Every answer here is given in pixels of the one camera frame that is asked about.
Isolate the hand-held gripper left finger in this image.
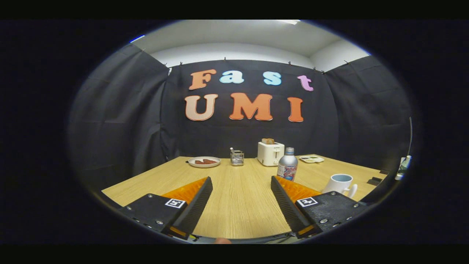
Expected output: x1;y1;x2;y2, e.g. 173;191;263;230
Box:
118;176;214;241

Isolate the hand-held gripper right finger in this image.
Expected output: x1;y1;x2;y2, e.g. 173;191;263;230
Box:
270;175;369;239

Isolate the silver bottle with colourful label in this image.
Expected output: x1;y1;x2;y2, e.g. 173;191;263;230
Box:
277;147;298;182

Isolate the white cup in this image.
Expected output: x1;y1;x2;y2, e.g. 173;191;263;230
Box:
322;173;358;198

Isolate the wooden table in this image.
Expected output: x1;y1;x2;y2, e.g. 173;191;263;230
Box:
101;155;388;239

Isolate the white plate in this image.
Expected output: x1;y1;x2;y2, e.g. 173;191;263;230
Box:
188;157;221;168

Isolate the white toaster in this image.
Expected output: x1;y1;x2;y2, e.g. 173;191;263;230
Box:
257;142;285;167

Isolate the black backdrop cloth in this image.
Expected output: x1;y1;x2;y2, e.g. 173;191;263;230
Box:
68;43;413;191

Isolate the wire mesh holder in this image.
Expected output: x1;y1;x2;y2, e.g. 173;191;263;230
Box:
230;147;245;166

